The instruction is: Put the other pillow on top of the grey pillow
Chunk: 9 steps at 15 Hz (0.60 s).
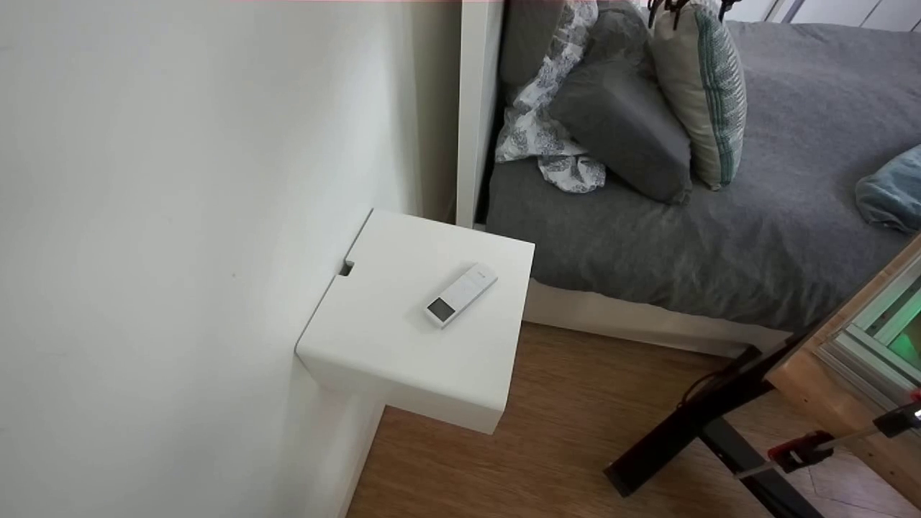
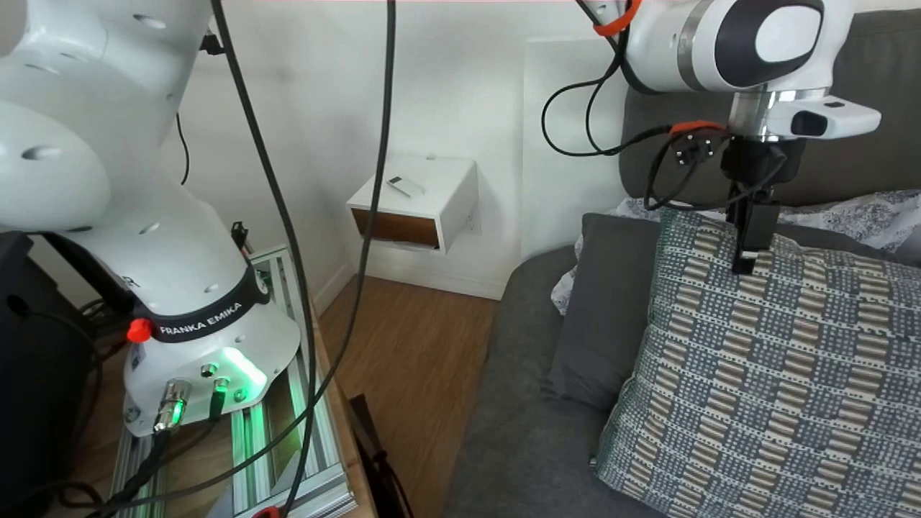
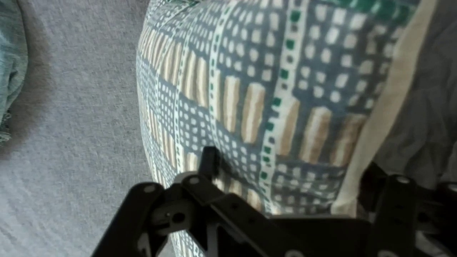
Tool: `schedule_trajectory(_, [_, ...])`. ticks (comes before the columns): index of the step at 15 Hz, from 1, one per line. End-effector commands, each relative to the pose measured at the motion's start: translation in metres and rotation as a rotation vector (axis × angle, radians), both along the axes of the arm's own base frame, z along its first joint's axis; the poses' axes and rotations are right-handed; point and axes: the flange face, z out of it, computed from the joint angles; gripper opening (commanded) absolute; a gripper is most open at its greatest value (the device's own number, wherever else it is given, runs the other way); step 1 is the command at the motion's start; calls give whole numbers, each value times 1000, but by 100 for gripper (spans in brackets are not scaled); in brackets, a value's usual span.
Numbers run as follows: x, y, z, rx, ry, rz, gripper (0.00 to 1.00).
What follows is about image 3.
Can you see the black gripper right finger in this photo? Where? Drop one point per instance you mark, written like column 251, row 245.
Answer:
column 405, row 215

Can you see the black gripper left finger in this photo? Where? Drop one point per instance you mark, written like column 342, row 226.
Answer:
column 158, row 215

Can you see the blue beige patterned pillow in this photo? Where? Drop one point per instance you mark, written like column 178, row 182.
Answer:
column 262, row 72

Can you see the pale floral bedding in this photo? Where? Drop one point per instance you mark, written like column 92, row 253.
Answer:
column 12, row 58

